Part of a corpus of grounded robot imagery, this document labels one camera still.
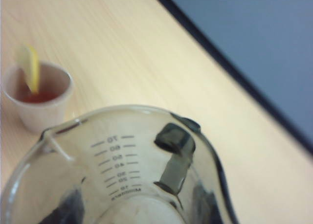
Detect smoky grey measuring cup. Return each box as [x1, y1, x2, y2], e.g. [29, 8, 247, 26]
[0, 104, 239, 224]

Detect beige paper cup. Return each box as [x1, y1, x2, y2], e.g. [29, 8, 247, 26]
[2, 60, 75, 134]

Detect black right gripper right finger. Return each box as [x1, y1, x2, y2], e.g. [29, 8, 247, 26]
[192, 179, 222, 224]

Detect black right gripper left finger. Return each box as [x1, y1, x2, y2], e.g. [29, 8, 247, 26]
[48, 184, 84, 224]

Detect yellow lemon slice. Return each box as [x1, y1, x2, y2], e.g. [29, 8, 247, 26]
[16, 44, 40, 94]

